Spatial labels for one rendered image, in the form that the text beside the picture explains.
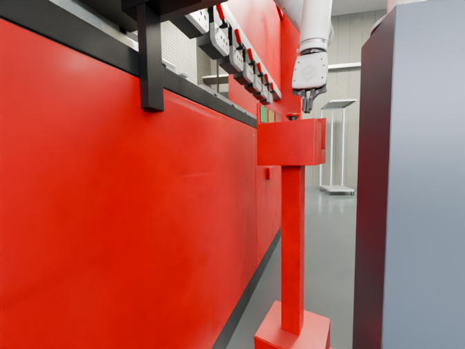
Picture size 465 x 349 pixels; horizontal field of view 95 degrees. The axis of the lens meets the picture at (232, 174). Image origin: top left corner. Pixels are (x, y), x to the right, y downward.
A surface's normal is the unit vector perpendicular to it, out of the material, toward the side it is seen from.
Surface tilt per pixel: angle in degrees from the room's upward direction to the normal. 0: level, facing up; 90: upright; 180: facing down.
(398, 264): 90
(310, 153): 90
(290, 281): 90
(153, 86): 90
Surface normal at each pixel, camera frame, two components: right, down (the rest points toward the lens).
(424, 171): -0.18, 0.08
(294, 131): -0.52, 0.07
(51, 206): 0.92, 0.01
